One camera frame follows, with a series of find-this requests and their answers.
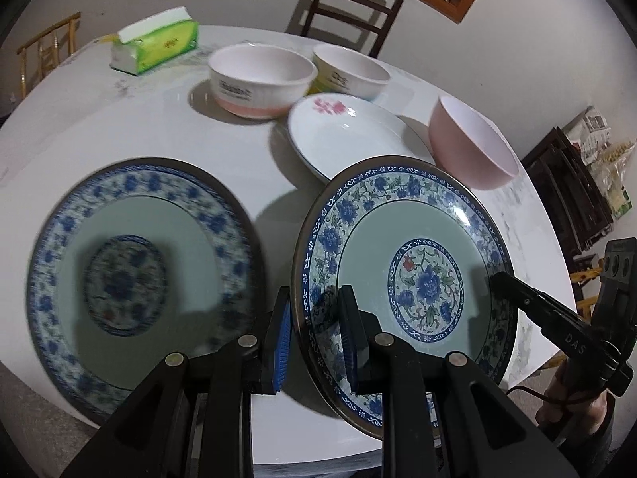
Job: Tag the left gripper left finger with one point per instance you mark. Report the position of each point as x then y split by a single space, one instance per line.
210 433

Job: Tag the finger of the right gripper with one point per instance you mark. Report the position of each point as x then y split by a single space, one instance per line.
596 364

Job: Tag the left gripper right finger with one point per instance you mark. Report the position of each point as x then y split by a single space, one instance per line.
380 363

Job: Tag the blue floral plate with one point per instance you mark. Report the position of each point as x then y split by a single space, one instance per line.
418 250
141 259

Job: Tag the pink bowl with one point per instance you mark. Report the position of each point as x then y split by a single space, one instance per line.
469 147

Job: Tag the white plate pink flowers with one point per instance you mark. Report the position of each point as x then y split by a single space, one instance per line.
331 132

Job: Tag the white bowl dog text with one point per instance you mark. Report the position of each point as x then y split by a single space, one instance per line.
341 70

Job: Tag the large white pink-base bowl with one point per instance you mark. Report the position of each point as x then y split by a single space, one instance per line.
259 81

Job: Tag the person's right hand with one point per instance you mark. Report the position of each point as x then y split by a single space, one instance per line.
589 412

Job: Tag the dark wooden shelf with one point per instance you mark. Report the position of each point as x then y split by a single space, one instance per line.
580 215

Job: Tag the bags on shelf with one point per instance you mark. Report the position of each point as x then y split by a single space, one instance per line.
606 159

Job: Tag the dark wooden chair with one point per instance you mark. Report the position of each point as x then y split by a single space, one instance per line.
373 19

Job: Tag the green tissue box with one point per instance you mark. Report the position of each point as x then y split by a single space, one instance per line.
148 43

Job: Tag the bamboo chair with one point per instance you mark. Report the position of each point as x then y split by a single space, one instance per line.
40 55

